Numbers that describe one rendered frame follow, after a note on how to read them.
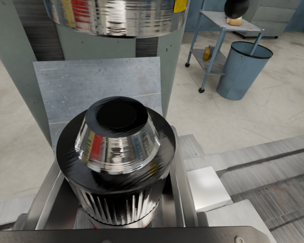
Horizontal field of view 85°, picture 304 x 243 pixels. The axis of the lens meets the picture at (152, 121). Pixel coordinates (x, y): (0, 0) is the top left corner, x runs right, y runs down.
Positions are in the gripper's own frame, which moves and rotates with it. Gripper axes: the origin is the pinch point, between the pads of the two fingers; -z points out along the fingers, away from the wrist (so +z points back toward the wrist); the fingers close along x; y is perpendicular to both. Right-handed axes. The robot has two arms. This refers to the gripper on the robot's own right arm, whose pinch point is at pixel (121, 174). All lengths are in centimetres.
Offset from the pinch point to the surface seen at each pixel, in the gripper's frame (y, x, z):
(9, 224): 28.4, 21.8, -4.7
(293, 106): 120, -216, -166
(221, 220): 16.5, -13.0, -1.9
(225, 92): 112, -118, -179
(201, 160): 16.4, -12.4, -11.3
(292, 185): 27.4, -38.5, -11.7
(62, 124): 25.5, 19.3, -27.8
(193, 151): 20.4, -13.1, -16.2
